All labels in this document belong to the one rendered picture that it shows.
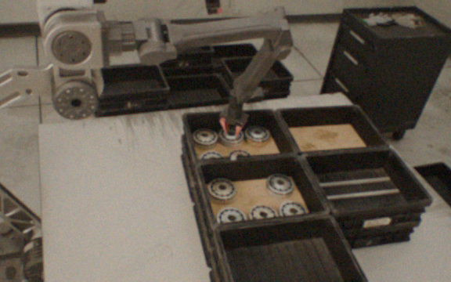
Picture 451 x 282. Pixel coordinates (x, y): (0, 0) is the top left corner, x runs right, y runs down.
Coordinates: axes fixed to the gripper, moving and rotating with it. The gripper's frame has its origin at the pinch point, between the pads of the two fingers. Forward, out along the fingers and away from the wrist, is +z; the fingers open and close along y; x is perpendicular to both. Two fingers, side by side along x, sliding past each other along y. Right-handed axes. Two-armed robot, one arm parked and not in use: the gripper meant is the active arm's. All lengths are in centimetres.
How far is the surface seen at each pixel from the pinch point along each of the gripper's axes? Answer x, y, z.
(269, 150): -3.1, -16.4, 4.1
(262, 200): 25.6, -24.3, 4.0
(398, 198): -3, -69, 4
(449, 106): -247, -111, 87
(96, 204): 47, 33, 17
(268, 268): 51, -36, 4
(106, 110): -28, 85, 38
